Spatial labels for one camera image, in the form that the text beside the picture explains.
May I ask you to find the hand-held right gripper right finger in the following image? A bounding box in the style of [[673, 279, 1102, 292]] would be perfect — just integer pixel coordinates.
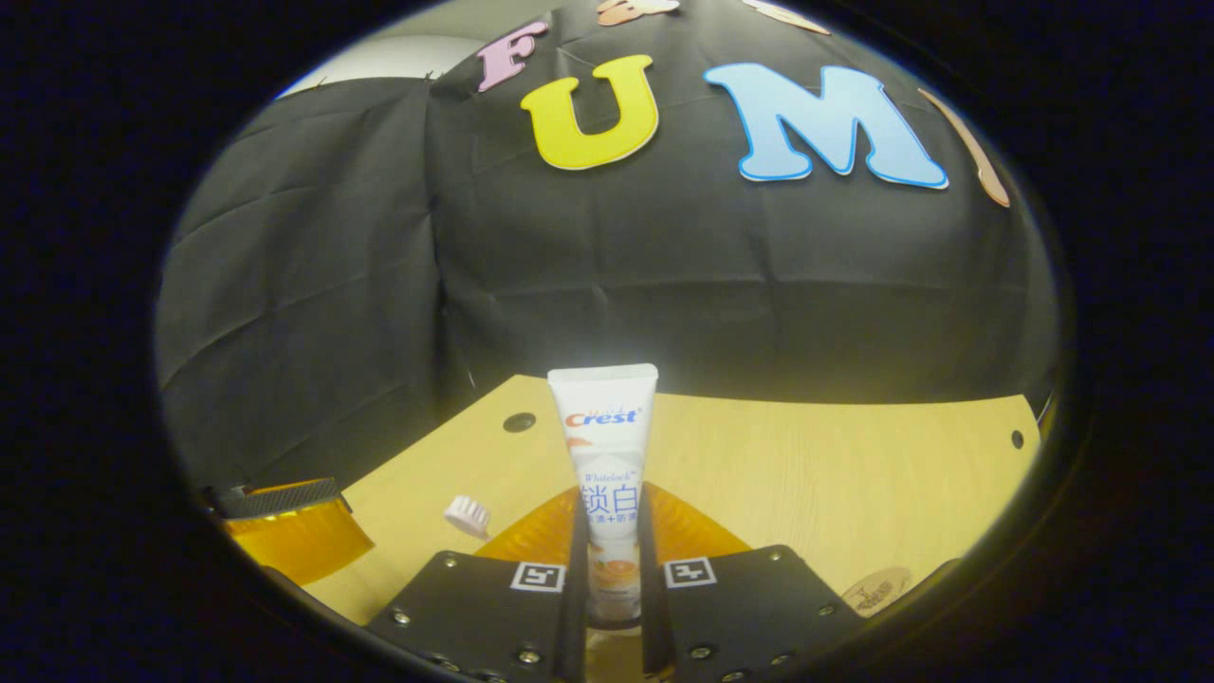
[[637, 482, 866, 683]]

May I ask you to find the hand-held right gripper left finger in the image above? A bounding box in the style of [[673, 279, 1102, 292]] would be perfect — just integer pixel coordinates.
[[365, 484, 590, 683]]

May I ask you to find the white toothbrush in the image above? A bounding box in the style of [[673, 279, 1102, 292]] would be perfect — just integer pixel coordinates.
[[445, 495, 492, 541]]

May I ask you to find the white toothpaste tube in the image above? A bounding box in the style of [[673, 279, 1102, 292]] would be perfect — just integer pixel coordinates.
[[547, 363, 659, 624]]

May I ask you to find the round cork coaster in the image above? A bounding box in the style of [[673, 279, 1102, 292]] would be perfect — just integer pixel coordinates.
[[842, 566, 913, 618]]

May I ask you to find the black backdrop cloth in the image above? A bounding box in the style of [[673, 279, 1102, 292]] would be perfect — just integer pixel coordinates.
[[155, 0, 1061, 494]]

